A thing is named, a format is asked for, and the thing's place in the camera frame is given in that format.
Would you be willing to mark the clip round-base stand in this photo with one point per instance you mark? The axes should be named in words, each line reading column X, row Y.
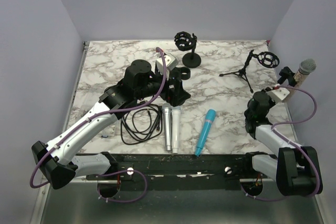
column 183, row 73
column 287, row 74

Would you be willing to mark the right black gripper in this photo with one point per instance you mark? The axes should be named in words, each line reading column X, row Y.
column 267, row 89

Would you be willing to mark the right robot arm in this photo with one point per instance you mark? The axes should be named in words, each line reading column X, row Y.
column 295, row 168

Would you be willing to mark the white microphone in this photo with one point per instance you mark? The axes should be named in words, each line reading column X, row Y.
column 176, row 116

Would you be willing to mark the glitter microphone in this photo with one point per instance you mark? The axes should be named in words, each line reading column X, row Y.
column 306, row 67

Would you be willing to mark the teal microphone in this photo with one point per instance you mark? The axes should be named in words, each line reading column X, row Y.
column 209, row 119

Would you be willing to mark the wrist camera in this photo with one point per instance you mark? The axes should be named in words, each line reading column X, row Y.
column 170, row 61
column 281, row 93

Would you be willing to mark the clear plastic screw box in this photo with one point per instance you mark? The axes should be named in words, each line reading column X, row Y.
column 109, row 132

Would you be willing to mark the black front frame rail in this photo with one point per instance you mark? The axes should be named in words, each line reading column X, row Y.
column 164, row 172

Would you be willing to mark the shock mount round-base stand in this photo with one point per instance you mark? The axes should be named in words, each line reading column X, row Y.
column 187, row 42

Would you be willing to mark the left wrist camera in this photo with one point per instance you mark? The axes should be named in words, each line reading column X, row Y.
column 170, row 61

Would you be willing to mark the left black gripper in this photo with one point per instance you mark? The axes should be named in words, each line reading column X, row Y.
column 176, row 97

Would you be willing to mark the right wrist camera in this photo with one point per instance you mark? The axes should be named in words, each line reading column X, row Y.
column 281, row 93

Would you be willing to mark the silver microphone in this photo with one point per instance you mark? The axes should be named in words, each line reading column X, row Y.
column 167, row 123

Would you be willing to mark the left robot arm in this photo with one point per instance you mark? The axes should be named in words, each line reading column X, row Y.
column 58, row 159

